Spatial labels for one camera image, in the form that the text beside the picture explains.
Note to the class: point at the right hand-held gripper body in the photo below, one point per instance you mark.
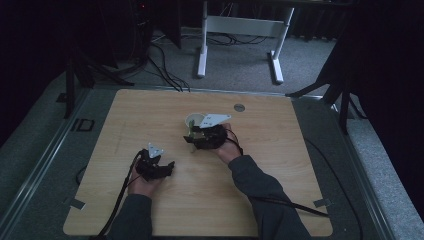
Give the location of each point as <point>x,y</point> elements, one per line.
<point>211,138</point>

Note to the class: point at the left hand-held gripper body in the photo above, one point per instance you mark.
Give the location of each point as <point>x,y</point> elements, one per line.
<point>148,166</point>

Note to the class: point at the person's left hand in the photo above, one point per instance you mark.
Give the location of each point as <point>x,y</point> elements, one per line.
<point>143,186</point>

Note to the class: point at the person's right hand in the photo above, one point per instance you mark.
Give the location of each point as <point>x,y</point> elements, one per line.
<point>230,148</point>

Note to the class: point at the round grey table grommet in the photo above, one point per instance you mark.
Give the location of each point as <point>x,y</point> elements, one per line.
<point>239,107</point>

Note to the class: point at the black rectangular floor marker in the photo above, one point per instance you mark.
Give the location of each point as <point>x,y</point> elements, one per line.
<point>82,125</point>

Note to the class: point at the grey tape piece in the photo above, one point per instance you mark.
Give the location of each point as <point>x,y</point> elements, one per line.
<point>76,203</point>
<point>321,202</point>

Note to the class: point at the black metal stand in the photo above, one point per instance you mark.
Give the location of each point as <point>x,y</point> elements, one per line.
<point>343,103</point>
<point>70,86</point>

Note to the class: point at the metal floor rail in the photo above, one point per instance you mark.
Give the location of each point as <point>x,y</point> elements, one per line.
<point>363,180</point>
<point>40,166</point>

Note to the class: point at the white desk frame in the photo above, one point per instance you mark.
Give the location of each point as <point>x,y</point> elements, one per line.
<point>245,26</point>

